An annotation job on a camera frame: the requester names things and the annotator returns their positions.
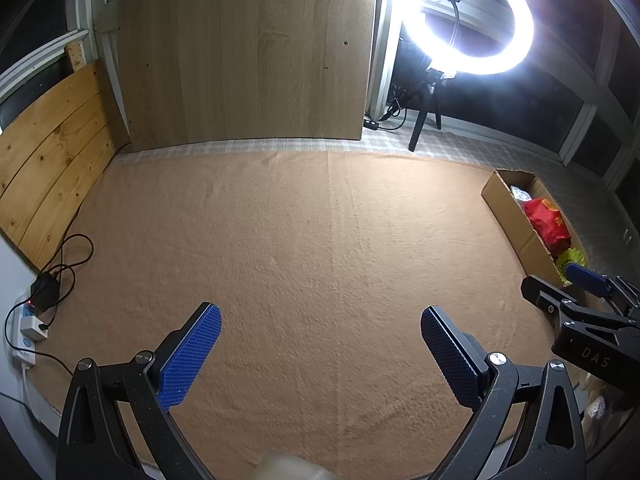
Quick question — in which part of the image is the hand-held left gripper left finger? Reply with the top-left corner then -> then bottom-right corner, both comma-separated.
55,302 -> 223,480

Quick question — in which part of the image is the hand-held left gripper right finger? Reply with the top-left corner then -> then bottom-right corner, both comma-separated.
420,305 -> 587,480

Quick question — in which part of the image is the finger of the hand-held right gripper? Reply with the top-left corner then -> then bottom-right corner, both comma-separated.
520,275 -> 640,329
565,262 -> 640,306

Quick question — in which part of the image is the yellow nylon shuttlecock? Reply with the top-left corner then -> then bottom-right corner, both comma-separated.
556,247 -> 586,283

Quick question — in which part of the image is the red snack packet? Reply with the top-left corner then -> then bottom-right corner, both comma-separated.
522,198 -> 572,256

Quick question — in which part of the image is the cardboard box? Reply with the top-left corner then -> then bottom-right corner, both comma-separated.
481,169 -> 591,288

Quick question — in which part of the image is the person's right hand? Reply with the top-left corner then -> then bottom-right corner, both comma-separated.
575,375 -> 608,421

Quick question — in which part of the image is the pale translucent object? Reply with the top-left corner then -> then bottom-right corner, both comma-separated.
255,451 -> 336,480

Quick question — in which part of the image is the plaid mat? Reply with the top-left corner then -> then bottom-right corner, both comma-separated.
115,127 -> 640,311

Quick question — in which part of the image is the black power adapter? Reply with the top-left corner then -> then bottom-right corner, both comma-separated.
31,272 -> 61,311

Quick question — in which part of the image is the white power strip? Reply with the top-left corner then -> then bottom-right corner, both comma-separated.
12,297 -> 51,363

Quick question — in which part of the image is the pine wood panel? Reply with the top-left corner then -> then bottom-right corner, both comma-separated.
0,42 -> 132,271

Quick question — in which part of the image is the white panel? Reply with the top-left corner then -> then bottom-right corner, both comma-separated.
364,0 -> 401,121

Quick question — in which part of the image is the light wooden board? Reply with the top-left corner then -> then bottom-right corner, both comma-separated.
115,0 -> 378,153

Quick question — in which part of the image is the white window frame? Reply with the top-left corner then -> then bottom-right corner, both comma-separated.
560,10 -> 640,196
0,0 -> 121,131

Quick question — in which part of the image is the black cable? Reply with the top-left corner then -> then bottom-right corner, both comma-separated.
45,234 -> 95,321

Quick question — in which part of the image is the ring light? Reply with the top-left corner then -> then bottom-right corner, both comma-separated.
400,0 -> 535,76

